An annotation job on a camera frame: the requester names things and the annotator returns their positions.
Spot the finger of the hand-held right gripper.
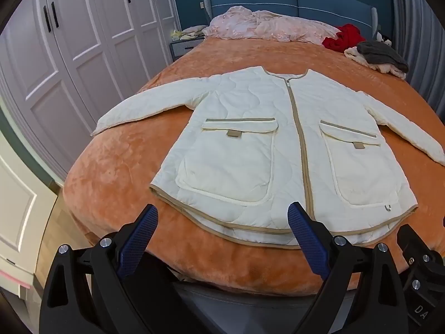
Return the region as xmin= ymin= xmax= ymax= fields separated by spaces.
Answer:
xmin=397 ymin=224 xmax=432 ymax=268

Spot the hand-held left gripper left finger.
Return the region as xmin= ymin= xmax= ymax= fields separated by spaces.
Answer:
xmin=39 ymin=204 xmax=181 ymax=334

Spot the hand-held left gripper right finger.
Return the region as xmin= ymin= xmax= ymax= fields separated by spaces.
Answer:
xmin=287 ymin=202 xmax=409 ymax=334

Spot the cream quilted jacket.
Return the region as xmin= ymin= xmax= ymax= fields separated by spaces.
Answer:
xmin=91 ymin=65 xmax=445 ymax=249

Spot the white panelled door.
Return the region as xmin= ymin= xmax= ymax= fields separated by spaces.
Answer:
xmin=0 ymin=139 xmax=58 ymax=298

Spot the grey nightstand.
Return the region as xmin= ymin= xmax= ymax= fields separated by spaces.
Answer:
xmin=169 ymin=36 xmax=206 ymax=64

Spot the grey knit garment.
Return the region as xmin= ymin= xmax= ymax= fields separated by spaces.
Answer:
xmin=356 ymin=40 xmax=410 ymax=72

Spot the orange plush blanket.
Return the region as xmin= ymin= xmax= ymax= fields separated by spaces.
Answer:
xmin=63 ymin=36 xmax=445 ymax=296

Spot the red garment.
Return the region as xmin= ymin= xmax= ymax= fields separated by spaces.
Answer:
xmin=322 ymin=24 xmax=367 ymax=53

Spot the white panelled wardrobe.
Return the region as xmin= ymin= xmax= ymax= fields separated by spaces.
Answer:
xmin=0 ymin=0 xmax=179 ymax=181

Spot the pink floral quilt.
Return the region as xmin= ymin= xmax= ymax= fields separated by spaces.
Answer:
xmin=202 ymin=6 xmax=343 ymax=44

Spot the pale yellow cloth pile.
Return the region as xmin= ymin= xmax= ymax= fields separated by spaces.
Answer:
xmin=170 ymin=25 xmax=208 ymax=40

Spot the grey blue curtain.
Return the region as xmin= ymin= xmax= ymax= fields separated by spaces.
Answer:
xmin=387 ymin=0 xmax=445 ymax=119

